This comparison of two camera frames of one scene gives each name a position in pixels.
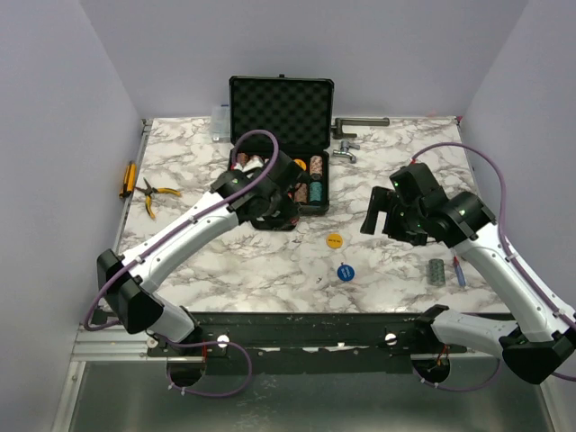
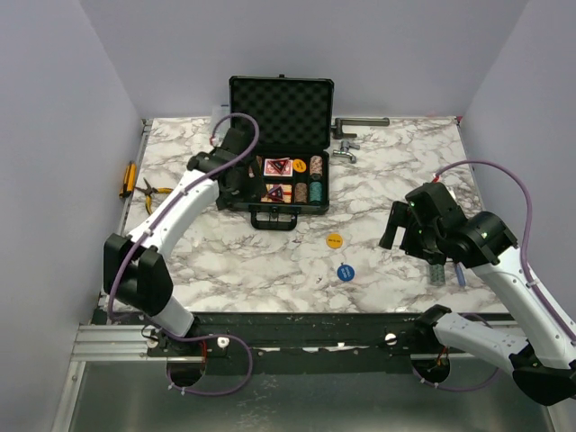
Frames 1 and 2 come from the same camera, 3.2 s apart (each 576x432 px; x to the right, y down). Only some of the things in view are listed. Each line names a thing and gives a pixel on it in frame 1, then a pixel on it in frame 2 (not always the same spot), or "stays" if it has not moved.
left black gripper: [284, 219] → [253, 186]
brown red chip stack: [301, 192] stays
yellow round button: [334, 240] stays
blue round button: [346, 273] stays
